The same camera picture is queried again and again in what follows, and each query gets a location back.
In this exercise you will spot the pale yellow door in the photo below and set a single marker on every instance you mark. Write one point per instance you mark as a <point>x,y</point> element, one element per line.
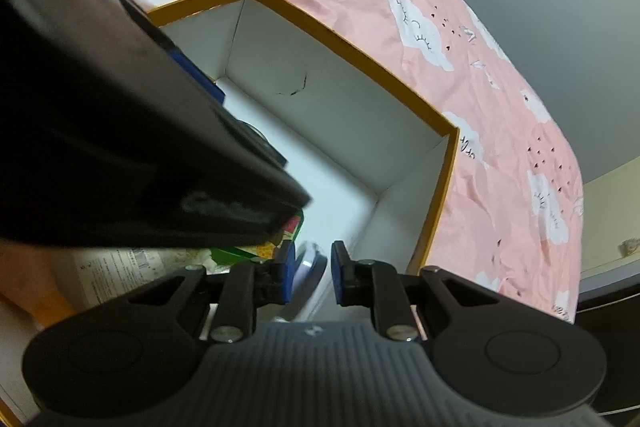
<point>610,217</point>

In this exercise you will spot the green colourful packet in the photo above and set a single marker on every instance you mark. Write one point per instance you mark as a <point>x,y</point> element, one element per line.
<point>250,252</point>

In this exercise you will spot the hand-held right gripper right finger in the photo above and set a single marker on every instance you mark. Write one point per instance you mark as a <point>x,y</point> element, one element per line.
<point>341,274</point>

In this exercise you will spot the orange cardboard box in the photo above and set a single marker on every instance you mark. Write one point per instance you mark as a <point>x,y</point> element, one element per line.
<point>325,107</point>

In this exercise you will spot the white printed paper box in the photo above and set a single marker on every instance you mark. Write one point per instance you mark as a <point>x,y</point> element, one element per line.
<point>130,272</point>

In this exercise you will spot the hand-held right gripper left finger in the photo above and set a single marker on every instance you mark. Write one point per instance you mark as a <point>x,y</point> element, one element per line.
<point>284,277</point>

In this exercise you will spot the round silver tin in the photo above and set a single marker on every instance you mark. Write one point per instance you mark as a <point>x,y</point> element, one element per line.
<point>310,272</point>

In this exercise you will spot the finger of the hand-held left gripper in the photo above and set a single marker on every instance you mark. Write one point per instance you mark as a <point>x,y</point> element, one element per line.
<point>200,77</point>

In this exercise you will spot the hanging charm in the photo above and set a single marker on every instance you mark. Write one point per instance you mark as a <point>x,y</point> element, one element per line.
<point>630,248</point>

